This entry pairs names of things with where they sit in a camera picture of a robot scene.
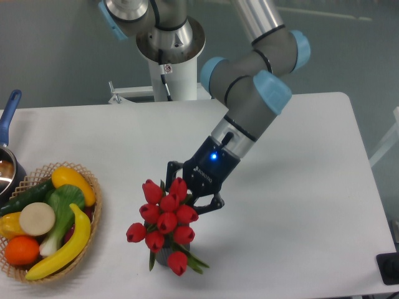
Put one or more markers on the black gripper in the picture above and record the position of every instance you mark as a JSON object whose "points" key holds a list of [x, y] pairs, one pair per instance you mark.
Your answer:
{"points": [[205, 172]]}

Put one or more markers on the red tulip bouquet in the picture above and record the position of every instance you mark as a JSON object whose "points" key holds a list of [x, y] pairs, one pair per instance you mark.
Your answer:
{"points": [[169, 210]]}

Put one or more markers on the dark grey ribbed vase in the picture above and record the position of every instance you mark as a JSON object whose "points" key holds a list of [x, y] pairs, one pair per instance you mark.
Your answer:
{"points": [[162, 246]]}

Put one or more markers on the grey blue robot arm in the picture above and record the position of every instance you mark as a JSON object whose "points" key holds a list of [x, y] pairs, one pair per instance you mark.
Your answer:
{"points": [[250, 87]]}

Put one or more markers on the yellow banana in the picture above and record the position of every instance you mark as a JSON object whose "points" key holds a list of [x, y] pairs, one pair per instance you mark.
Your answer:
{"points": [[68, 251]]}

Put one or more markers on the green bok choy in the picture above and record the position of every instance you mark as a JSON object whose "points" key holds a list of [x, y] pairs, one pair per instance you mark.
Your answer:
{"points": [[59, 200]]}

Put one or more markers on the dark green cucumber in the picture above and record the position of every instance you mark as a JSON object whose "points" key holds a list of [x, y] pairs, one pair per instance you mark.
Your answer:
{"points": [[34, 194]]}

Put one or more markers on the beige round disc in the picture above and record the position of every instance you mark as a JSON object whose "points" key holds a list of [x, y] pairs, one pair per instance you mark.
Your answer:
{"points": [[37, 219]]}

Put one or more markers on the orange fruit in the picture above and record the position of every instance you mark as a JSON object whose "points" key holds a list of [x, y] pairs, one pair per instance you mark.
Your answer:
{"points": [[22, 250]]}

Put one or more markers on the yellow bell pepper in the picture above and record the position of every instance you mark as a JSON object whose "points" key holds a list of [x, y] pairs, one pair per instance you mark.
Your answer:
{"points": [[10, 226]]}

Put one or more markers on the woven wicker basket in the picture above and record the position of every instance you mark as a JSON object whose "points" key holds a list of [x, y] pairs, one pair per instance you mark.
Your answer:
{"points": [[34, 178]]}

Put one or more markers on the black device at edge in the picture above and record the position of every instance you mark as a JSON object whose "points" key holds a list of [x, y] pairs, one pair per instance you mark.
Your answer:
{"points": [[388, 267]]}

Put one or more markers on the blue handled saucepan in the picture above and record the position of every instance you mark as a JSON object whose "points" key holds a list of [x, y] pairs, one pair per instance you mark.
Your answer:
{"points": [[12, 173]]}

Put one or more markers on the white frame at right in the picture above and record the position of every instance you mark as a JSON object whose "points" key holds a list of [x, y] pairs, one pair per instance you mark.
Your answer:
{"points": [[389, 139]]}

